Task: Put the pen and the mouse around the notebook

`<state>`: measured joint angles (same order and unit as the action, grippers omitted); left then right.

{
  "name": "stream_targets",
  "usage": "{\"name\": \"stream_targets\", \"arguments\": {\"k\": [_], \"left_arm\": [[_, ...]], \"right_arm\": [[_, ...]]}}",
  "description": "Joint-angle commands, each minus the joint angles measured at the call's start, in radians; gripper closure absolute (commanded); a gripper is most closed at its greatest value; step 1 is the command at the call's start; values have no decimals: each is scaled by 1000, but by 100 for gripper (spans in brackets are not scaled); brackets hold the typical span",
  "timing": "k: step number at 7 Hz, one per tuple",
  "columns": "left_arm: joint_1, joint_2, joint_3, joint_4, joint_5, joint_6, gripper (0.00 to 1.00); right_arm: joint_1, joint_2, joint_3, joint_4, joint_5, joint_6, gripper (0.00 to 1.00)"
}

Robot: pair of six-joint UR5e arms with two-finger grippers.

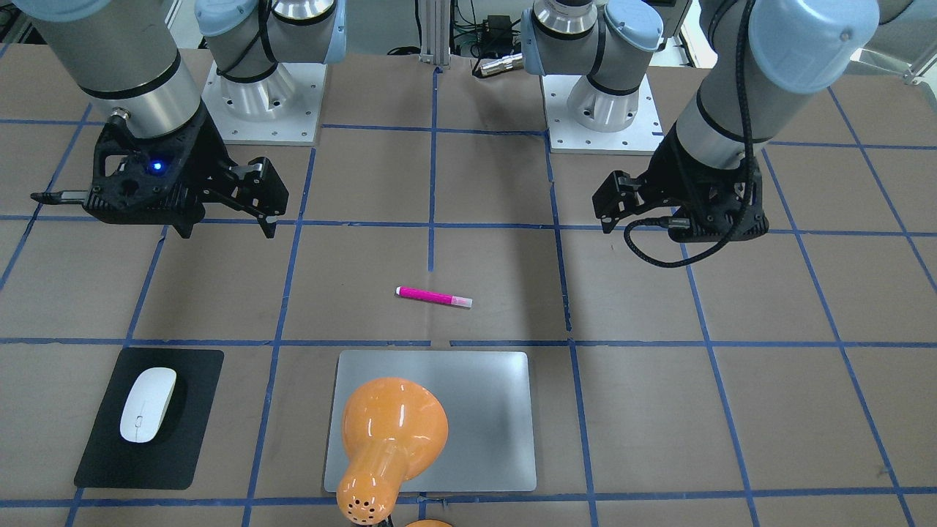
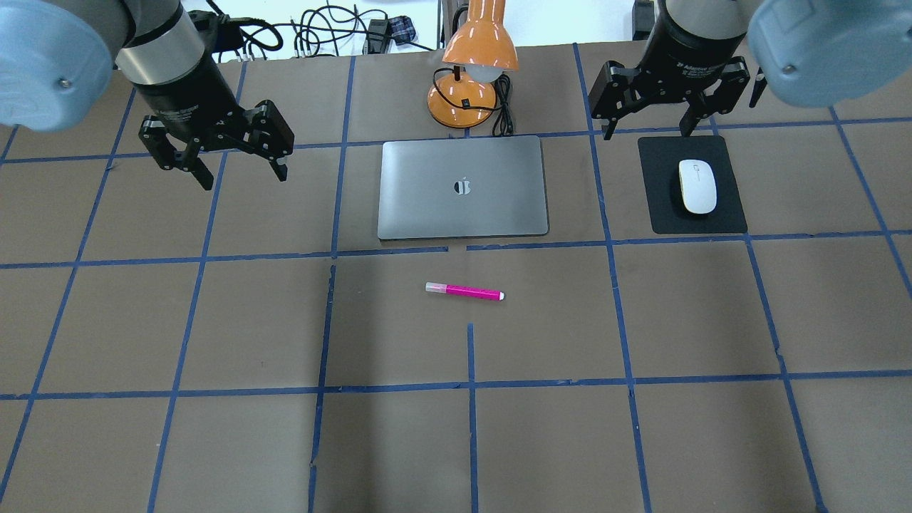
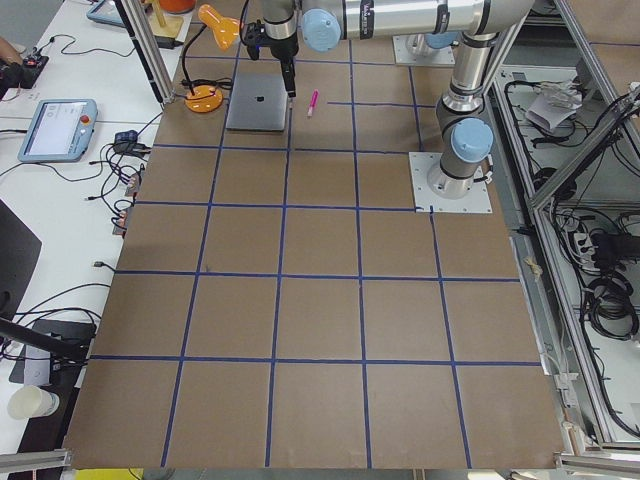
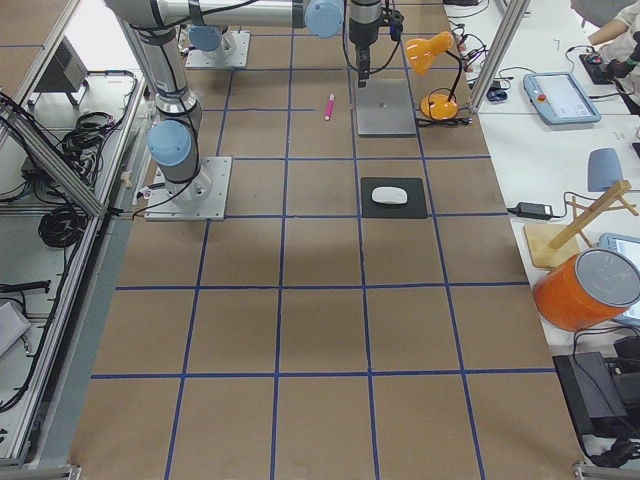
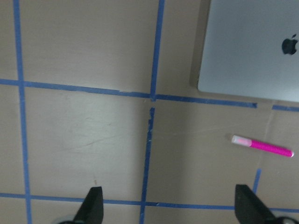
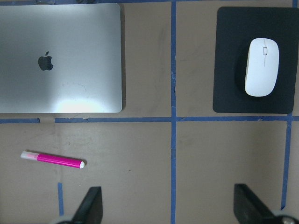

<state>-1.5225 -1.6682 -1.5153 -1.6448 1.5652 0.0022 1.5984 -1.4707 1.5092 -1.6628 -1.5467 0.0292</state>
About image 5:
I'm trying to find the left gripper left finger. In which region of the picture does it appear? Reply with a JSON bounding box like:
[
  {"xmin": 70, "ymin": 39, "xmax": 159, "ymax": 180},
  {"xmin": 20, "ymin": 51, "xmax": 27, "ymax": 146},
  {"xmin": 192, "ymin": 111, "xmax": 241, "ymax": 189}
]
[{"xmin": 72, "ymin": 187, "xmax": 103, "ymax": 224}]

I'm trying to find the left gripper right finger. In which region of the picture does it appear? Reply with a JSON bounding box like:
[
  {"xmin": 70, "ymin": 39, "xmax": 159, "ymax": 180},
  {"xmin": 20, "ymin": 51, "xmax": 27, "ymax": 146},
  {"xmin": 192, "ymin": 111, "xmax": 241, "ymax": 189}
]
[{"xmin": 235, "ymin": 184, "xmax": 279, "ymax": 224}]

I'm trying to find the pink marker pen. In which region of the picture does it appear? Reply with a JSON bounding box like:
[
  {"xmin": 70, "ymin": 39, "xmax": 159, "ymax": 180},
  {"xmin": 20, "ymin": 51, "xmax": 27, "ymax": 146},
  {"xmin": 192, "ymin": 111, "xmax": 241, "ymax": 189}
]
[{"xmin": 231, "ymin": 135, "xmax": 294, "ymax": 158}]

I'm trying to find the silver closed laptop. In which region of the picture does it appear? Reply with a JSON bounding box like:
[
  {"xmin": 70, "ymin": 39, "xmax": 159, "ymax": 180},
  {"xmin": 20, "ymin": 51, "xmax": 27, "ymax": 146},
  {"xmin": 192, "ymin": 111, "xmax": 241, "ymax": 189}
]
[{"xmin": 198, "ymin": 0, "xmax": 299, "ymax": 102}]

